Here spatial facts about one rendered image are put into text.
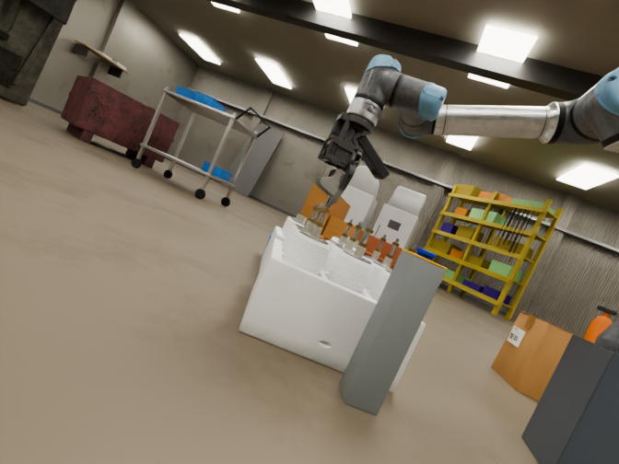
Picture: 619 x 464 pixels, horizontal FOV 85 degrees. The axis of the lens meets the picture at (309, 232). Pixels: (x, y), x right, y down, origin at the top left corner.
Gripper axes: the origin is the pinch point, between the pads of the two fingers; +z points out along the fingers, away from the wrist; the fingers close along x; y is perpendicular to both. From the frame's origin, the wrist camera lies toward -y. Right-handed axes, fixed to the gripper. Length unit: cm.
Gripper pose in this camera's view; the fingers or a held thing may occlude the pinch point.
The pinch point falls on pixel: (332, 203)
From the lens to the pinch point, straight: 81.8
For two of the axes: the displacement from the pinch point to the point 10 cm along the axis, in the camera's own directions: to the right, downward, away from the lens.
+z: -4.1, 9.1, 0.5
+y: -8.8, -3.9, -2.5
